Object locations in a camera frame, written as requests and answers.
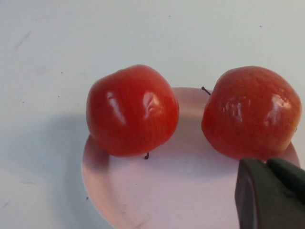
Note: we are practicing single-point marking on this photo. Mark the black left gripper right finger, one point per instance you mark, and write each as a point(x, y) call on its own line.
point(290, 177)

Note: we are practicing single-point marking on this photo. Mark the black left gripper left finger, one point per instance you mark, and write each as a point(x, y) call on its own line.
point(257, 198)

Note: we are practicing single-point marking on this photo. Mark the red apple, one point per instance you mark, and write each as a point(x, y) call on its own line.
point(133, 112)
point(250, 114)

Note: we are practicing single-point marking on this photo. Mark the pink round plate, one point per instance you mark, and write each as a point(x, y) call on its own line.
point(178, 190)

